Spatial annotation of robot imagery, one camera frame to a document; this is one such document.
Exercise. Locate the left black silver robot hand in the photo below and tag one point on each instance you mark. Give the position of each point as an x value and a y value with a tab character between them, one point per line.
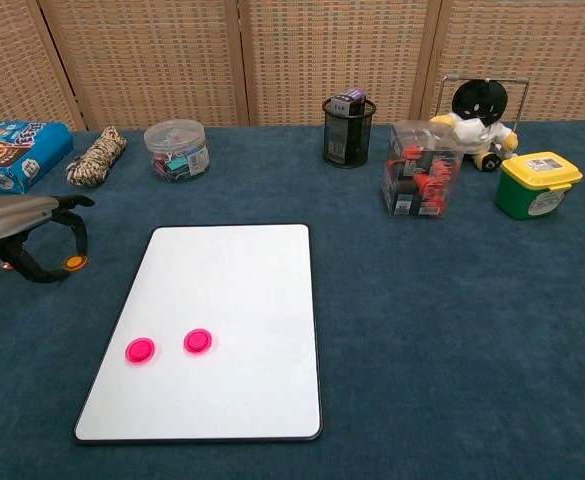
7	217

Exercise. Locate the orange disc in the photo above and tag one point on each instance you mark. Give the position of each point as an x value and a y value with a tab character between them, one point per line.
6	266
74	262

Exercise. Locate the pink disc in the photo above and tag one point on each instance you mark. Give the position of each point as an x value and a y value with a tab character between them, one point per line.
198	341
140	350

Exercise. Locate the blue cookie box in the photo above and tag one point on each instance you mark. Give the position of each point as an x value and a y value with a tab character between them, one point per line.
12	155

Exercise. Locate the clear jar of binder clips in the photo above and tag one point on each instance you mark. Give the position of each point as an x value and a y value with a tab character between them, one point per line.
177	150

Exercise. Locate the white magnetic board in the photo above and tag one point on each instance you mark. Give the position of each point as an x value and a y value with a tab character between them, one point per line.
222	300

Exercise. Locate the black mesh pen cup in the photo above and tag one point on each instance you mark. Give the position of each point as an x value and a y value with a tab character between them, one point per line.
349	140

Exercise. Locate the woven folding screen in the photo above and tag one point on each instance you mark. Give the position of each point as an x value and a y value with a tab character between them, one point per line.
322	50

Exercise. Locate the purple small box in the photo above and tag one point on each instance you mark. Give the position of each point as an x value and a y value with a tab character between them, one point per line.
349	100

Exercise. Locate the clear box of red clips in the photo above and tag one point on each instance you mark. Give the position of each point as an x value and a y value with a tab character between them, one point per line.
419	175

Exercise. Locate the blue felt table mat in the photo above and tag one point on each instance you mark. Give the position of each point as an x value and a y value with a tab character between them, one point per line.
422	325

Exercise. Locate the black white plush toy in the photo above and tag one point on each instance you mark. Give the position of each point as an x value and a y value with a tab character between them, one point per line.
477	115

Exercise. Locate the green container yellow lid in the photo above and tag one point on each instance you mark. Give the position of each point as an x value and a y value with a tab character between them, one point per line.
537	185

